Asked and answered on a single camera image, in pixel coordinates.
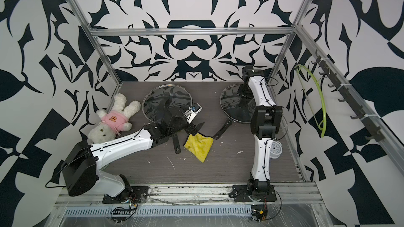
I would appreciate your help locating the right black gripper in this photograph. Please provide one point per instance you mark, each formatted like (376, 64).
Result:
(240, 92)

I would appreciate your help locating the glass pot lid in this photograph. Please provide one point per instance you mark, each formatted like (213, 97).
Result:
(164, 97)
(235, 104)

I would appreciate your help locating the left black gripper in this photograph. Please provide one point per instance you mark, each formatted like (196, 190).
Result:
(190, 129)

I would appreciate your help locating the left black frying pan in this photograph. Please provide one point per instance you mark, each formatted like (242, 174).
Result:
(172, 112)

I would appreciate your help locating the black wall hook rack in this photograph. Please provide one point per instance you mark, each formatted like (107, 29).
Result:
(349, 95)

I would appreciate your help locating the white teddy bear pink shirt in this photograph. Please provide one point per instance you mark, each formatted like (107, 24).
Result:
(114, 122)

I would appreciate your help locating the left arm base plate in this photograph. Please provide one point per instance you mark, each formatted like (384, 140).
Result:
(133, 195)

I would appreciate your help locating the right black frying pan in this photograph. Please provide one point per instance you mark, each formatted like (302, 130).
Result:
(222, 129)

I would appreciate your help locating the black frying pan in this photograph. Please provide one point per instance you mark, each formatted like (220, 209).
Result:
(222, 129)
(172, 112)

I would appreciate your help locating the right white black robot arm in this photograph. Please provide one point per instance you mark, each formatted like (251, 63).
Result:
(264, 125)

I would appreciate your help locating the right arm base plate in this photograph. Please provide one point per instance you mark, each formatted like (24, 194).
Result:
(244, 193)

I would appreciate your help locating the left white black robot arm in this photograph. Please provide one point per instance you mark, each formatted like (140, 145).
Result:
(82, 169)

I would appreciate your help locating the yellow cleaning cloth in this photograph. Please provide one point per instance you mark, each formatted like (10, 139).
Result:
(199, 145)

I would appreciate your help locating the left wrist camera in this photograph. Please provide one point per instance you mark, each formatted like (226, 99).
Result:
(192, 112)

